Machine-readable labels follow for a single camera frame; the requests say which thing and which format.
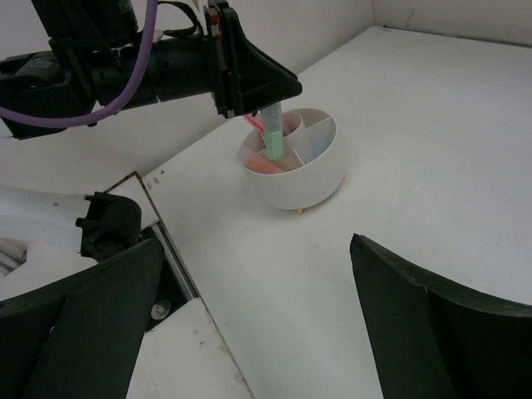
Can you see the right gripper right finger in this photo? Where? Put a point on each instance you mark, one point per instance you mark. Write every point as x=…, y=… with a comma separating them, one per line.
x=432, y=337

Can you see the white round divided organizer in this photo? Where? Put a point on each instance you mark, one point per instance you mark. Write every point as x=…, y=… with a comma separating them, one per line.
x=314, y=161

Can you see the orange yellow highlighter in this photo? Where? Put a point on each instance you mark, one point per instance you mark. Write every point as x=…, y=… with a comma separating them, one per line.
x=259, y=164

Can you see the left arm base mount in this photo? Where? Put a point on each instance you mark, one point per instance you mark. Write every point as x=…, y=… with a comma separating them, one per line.
x=176, y=287

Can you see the thin red pen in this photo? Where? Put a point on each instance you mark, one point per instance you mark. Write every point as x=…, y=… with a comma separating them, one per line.
x=255, y=123

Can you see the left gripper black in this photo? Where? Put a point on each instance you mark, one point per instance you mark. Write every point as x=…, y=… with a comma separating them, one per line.
x=100, y=62

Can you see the green highlighter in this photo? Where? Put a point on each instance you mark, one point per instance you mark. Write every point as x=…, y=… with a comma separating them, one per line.
x=272, y=118

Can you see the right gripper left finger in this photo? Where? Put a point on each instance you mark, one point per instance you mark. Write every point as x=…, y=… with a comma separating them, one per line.
x=80, y=336

